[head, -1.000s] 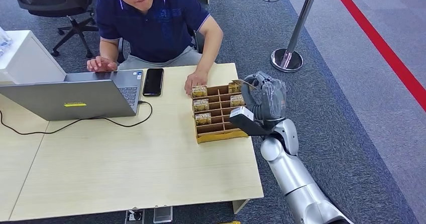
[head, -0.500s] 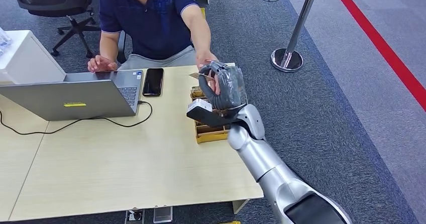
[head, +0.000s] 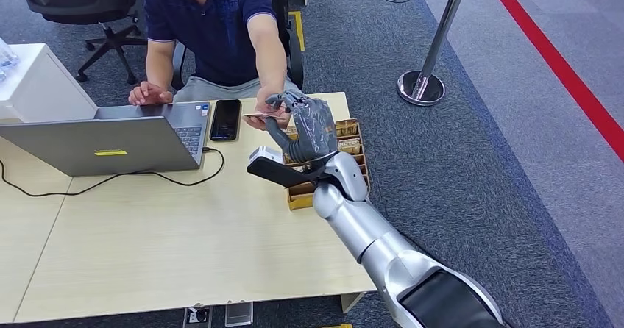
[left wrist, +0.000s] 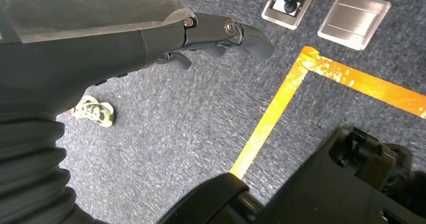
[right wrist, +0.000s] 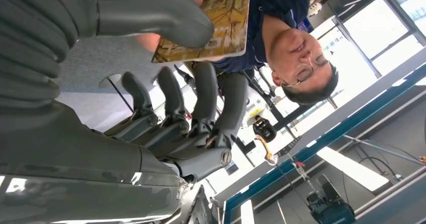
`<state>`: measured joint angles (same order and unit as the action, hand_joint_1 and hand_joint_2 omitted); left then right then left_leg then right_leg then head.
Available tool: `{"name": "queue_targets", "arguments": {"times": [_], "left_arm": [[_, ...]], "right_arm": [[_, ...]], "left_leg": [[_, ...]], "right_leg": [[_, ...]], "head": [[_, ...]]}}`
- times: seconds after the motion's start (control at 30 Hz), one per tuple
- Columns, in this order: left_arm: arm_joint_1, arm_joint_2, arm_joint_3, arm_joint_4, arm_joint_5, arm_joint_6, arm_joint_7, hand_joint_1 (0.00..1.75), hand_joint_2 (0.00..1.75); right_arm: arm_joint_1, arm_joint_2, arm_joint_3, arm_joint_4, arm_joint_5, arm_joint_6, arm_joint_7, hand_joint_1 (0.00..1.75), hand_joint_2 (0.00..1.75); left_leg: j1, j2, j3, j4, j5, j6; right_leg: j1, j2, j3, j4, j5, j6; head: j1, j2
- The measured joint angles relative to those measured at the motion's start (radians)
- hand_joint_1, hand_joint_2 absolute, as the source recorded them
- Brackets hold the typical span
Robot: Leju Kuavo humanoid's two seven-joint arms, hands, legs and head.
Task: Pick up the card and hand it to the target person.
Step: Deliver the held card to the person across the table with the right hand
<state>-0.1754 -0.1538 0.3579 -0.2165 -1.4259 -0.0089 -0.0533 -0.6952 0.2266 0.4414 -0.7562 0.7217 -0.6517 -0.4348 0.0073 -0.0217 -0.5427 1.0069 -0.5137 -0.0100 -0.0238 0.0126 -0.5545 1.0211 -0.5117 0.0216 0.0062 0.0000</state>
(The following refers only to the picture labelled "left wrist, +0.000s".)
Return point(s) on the closed metal floor socket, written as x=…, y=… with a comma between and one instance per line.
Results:
x=354, y=20

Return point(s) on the yellow floor tape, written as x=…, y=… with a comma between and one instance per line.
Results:
x=276, y=109

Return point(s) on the open metal floor socket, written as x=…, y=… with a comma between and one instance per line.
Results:
x=289, y=4

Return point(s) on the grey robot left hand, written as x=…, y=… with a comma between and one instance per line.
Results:
x=83, y=39

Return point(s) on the pale sneaker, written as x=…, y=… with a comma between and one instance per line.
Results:
x=94, y=111

